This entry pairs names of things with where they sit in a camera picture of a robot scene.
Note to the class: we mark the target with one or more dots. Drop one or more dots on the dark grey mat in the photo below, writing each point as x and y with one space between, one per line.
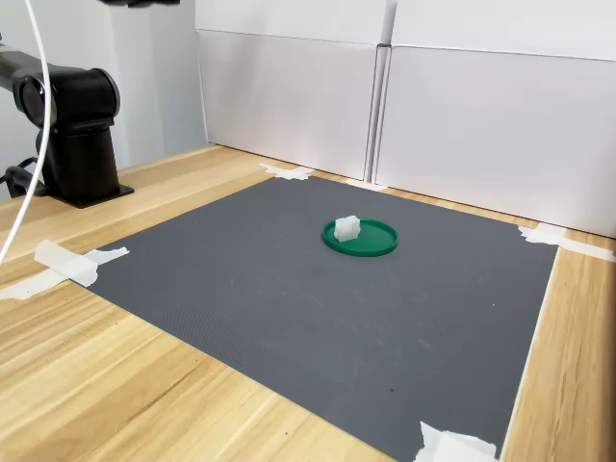
240 298

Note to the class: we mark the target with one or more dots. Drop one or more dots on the small white plastic terminal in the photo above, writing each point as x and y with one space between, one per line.
346 228

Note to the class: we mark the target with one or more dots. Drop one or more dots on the round green lid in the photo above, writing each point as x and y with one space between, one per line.
373 239

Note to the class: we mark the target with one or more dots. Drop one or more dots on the white upper partition panel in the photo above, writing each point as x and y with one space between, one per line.
289 17
505 24

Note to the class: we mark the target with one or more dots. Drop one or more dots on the white partition joining post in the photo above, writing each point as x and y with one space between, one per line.
377 115

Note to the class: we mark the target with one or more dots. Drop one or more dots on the white partition panel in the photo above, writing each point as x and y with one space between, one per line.
505 24
289 17
289 101
495 130

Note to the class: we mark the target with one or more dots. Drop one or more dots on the white tape piece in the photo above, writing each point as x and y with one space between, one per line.
366 185
452 445
289 172
553 237
67 262
29 286

